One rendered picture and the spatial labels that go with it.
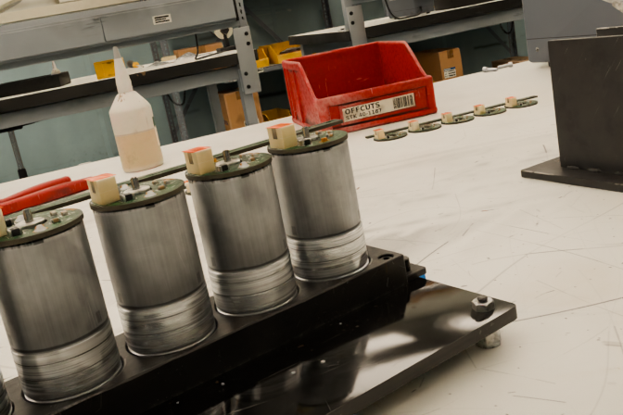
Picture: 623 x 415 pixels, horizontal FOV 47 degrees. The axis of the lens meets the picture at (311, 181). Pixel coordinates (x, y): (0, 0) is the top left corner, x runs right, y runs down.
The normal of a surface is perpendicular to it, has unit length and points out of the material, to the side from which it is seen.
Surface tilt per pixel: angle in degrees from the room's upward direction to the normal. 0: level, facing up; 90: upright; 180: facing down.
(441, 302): 0
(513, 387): 0
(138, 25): 90
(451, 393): 0
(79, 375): 90
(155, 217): 90
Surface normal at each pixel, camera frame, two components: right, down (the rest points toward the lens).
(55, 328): 0.31, 0.17
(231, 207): 0.06, 0.22
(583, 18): -0.88, 0.26
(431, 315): -0.18, -0.96
